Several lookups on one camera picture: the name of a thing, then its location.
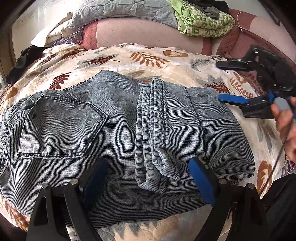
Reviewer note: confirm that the black cloth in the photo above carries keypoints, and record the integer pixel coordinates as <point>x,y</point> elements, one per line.
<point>20,62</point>

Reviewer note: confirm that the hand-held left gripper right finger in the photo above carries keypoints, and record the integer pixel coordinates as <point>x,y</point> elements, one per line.
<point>203,183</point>

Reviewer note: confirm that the person's right hand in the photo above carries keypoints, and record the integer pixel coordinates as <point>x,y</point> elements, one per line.
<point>288,125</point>

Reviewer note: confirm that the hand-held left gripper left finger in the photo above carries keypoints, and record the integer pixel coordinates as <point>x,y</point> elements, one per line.
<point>92,183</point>

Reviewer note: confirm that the grey quilted blanket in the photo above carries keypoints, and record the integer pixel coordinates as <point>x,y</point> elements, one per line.
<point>120,11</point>

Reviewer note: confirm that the white pillow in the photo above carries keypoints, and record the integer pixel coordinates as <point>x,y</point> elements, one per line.
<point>41,38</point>

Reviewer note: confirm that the grey washed denim pants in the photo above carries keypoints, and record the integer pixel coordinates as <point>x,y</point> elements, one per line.
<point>115,139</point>

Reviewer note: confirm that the grey garment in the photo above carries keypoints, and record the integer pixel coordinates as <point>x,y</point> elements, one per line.
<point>211,12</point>

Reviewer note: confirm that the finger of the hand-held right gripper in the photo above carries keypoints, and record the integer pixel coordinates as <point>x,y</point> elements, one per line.
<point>233,64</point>
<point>231,99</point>

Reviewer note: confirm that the pink padded headboard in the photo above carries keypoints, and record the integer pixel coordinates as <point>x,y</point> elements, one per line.
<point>138,34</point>

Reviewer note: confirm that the black clothing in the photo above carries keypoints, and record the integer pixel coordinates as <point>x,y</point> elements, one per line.
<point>222,5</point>

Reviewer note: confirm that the leaf print blanket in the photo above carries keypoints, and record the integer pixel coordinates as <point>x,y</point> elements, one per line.
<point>148,58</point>

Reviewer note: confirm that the person's dark clothing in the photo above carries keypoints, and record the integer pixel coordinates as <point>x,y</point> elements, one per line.
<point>282,204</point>

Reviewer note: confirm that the green patterned quilt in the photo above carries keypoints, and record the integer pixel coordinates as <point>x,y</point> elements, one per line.
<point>203,25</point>

